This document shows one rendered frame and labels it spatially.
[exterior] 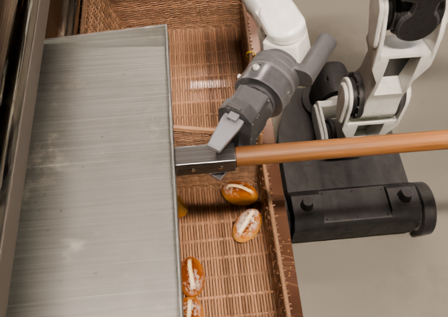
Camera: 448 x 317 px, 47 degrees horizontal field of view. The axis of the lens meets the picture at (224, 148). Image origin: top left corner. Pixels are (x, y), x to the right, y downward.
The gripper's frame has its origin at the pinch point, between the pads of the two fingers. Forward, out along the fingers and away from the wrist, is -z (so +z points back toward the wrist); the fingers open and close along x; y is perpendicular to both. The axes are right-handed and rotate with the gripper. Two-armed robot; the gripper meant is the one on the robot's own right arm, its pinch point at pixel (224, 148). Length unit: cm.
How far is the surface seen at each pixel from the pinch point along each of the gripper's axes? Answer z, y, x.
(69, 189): -16.6, 16.7, 1.7
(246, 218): 15, 2, 55
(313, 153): 5.6, -12.1, -0.7
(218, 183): 22, 15, 61
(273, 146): 3.4, -6.5, -1.1
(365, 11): 172, 16, 120
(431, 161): 103, -41, 120
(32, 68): -12.8, 17.7, -20.8
